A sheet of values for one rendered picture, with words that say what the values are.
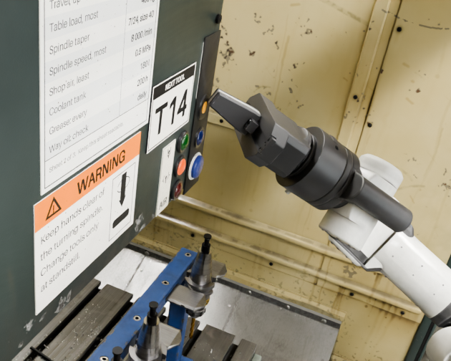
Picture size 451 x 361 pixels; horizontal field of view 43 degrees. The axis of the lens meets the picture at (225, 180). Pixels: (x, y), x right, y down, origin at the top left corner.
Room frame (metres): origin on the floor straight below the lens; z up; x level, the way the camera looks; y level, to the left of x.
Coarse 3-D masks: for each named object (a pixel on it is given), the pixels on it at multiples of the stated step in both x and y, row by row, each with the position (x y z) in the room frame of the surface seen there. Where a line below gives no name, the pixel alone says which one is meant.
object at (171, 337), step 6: (162, 324) 0.75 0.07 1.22; (162, 330) 0.74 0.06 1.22; (168, 330) 0.74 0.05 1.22; (174, 330) 0.75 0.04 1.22; (138, 336) 0.72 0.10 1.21; (162, 336) 0.73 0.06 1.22; (168, 336) 0.73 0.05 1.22; (174, 336) 0.73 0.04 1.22; (180, 336) 0.74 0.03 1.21; (168, 342) 0.72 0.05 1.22; (174, 342) 0.72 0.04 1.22; (168, 348) 0.70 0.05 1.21
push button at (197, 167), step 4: (200, 156) 0.63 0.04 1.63; (196, 160) 0.62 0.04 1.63; (200, 160) 0.62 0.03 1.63; (196, 164) 0.61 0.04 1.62; (200, 164) 0.62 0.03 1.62; (192, 168) 0.61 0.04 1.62; (196, 168) 0.61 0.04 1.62; (200, 168) 0.63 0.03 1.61; (192, 172) 0.61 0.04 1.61; (196, 172) 0.61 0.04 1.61; (200, 172) 0.63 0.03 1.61; (192, 176) 0.61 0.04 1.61; (196, 176) 0.62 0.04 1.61
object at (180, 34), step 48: (0, 0) 0.31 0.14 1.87; (192, 0) 0.56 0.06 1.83; (0, 48) 0.31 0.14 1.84; (192, 48) 0.58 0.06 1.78; (0, 96) 0.30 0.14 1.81; (192, 96) 0.59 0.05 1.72; (0, 144) 0.30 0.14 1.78; (144, 144) 0.49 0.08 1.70; (0, 192) 0.30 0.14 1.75; (48, 192) 0.35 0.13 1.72; (144, 192) 0.50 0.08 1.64; (0, 240) 0.30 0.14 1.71; (0, 288) 0.30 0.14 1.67; (0, 336) 0.29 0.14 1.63
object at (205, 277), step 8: (200, 248) 0.90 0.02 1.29; (200, 256) 0.88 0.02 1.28; (208, 256) 0.88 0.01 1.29; (200, 264) 0.88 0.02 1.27; (208, 264) 0.88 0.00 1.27; (192, 272) 0.88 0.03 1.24; (200, 272) 0.87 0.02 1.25; (208, 272) 0.88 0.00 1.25; (192, 280) 0.88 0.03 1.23; (200, 280) 0.87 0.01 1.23; (208, 280) 0.88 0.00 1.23
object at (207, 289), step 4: (188, 272) 0.90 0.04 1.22; (212, 272) 0.91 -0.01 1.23; (188, 276) 0.90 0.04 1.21; (212, 276) 0.90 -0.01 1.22; (188, 280) 0.88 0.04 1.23; (212, 280) 0.90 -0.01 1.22; (184, 284) 0.88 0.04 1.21; (188, 284) 0.87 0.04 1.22; (192, 284) 0.87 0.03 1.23; (196, 284) 0.87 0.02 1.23; (204, 284) 0.87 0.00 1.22; (208, 284) 0.87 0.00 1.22; (212, 284) 0.88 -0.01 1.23; (192, 288) 0.86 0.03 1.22; (196, 288) 0.86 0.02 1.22; (200, 288) 0.86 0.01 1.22; (204, 288) 0.86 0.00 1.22; (208, 288) 0.87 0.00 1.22; (212, 288) 0.88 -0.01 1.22; (204, 292) 0.87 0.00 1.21; (208, 292) 0.87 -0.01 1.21; (212, 292) 0.88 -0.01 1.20; (208, 296) 0.87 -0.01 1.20
